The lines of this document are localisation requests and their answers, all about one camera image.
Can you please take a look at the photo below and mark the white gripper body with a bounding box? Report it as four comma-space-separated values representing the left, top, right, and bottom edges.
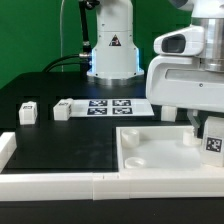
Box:
146, 56, 224, 113

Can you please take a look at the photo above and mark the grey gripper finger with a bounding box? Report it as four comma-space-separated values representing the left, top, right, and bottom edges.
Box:
187, 109, 201, 137

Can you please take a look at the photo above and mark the white square tabletop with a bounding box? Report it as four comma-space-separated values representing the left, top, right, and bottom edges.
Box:
115, 125, 224, 173

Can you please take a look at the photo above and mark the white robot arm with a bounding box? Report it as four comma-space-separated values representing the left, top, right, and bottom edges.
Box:
79, 0, 224, 123

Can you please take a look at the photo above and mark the white sheet with tags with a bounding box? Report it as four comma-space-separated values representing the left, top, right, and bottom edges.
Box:
71, 99, 154, 117

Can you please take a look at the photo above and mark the white obstacle fence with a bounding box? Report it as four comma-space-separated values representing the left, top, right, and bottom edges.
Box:
0, 132, 224, 201

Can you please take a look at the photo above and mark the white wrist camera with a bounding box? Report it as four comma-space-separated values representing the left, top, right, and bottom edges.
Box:
154, 25, 205, 56

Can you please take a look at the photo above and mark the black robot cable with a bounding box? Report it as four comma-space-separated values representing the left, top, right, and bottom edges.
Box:
41, 54, 92, 74

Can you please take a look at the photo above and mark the white thin cable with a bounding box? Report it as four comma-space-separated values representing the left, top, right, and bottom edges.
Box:
59, 0, 67, 73

